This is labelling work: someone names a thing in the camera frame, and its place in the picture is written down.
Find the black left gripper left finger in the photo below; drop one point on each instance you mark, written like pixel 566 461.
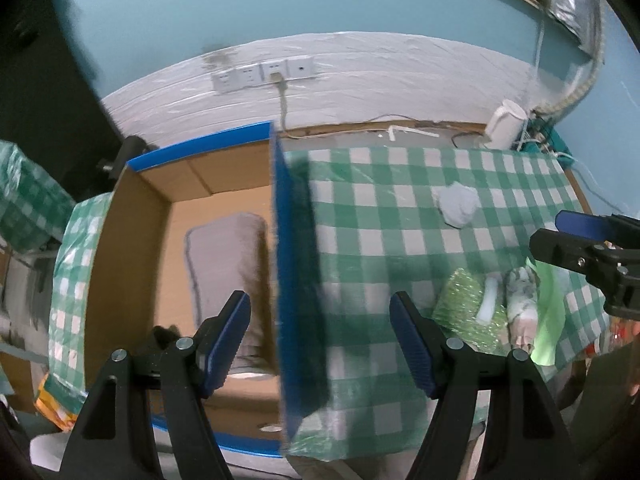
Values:
pixel 113 436

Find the white foam cylinder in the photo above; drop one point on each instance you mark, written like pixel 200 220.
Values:
pixel 488 305

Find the white wall socket strip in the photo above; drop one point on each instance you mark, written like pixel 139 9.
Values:
pixel 263 73

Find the light green cloth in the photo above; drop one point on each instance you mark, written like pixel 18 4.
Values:
pixel 553 284

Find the grey fleece-lined garment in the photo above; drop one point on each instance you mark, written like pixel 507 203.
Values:
pixel 229 254

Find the white electric kettle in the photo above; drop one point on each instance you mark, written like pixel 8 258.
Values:
pixel 504 126

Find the light blue knitted sock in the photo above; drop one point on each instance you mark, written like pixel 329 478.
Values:
pixel 457 203

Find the blue cardboard storage box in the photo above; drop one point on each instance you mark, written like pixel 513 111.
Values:
pixel 187 226

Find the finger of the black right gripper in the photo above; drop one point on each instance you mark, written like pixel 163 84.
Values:
pixel 583 225
pixel 571 251

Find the teal basket with cables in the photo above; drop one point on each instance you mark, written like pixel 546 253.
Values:
pixel 540 136

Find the green checkered tablecloth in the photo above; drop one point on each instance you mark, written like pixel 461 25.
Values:
pixel 378 231

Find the grey patterned cloth bundle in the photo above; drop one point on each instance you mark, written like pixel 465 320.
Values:
pixel 521 295

